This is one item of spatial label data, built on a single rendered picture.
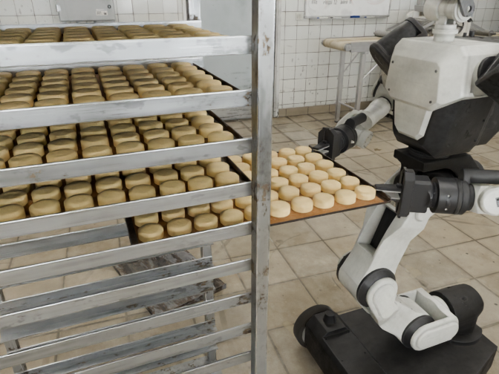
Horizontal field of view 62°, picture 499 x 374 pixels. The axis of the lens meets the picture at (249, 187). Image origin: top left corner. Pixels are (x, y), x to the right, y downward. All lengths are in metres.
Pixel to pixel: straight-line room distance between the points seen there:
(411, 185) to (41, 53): 0.80
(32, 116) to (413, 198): 0.82
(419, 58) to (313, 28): 4.04
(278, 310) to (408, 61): 1.33
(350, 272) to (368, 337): 0.46
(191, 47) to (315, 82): 4.65
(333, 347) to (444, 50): 1.10
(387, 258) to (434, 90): 0.53
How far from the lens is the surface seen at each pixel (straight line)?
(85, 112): 0.71
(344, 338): 1.75
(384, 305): 1.42
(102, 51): 0.69
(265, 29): 0.72
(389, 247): 1.36
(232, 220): 0.87
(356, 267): 1.39
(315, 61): 5.28
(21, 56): 0.69
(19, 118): 0.71
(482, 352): 1.90
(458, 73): 1.16
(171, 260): 2.44
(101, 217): 0.77
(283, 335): 1.99
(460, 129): 1.25
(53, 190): 0.87
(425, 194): 1.07
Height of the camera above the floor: 1.40
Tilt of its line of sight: 25 degrees down
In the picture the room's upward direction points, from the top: straight up
